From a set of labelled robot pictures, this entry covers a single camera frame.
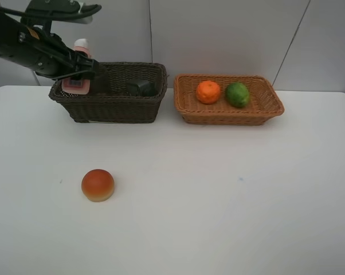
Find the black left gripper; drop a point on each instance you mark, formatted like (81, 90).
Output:
(49, 57)

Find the pink lotion bottle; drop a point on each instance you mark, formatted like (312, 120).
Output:
(78, 87)

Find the translucent purple plastic cup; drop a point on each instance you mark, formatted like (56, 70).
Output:
(99, 86)

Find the dark green pump bottle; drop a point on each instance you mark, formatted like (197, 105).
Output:
(141, 88)

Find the round bread bun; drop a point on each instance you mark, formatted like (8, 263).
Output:
(98, 185)

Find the orange tangerine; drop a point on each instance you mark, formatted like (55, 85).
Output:
(208, 92)

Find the green lime fruit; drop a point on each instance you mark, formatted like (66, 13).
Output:
(237, 95)

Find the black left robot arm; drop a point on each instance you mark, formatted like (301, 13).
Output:
(9, 28)

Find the dark brown wicker basket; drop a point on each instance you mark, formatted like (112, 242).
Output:
(117, 106)

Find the light orange wicker basket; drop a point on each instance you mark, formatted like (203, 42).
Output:
(264, 103)

